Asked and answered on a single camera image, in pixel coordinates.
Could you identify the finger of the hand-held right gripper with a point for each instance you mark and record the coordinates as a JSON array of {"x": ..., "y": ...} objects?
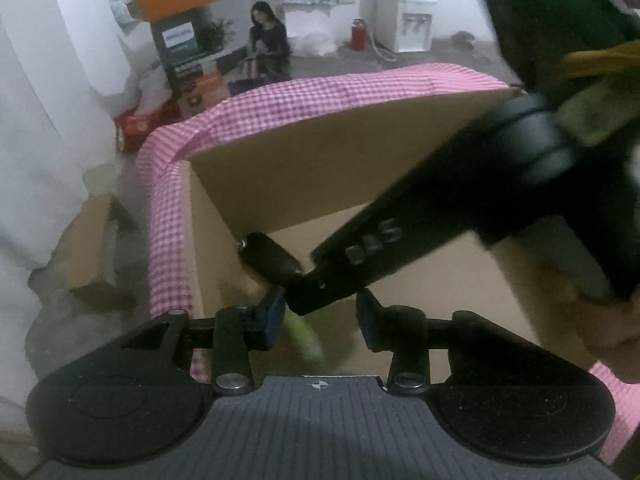
[
  {"x": 267, "y": 257},
  {"x": 320, "y": 292}
]

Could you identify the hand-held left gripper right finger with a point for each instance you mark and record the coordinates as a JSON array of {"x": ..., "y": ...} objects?
[{"x": 366, "y": 320}]

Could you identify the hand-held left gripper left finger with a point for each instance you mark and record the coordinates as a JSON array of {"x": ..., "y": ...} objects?
[{"x": 274, "y": 312}]

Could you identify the light green object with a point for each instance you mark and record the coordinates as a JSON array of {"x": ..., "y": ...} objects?
[{"x": 307, "y": 340}]

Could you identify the large brown cardboard box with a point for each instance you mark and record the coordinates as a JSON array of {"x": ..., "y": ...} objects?
[{"x": 310, "y": 160}]

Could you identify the person's right hand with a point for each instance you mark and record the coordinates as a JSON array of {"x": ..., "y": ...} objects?
[{"x": 615, "y": 340}]

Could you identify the pink checked tablecloth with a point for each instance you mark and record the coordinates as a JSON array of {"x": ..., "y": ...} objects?
[{"x": 165, "y": 220}]

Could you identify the small brown cardboard box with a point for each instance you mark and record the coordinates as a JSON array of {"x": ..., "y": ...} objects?
[{"x": 92, "y": 245}]

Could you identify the yellow green cloth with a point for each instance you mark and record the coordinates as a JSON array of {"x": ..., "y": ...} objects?
[{"x": 595, "y": 95}]

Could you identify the red packet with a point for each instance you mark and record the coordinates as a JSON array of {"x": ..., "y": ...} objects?
[{"x": 137, "y": 127}]

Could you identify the white water dispenser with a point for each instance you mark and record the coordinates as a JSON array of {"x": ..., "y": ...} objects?
[{"x": 405, "y": 20}]

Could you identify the white plastic bag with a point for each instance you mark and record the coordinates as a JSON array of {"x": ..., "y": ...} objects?
[{"x": 152, "y": 92}]

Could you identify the printed appliance box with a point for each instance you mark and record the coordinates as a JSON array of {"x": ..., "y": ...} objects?
[{"x": 190, "y": 60}]

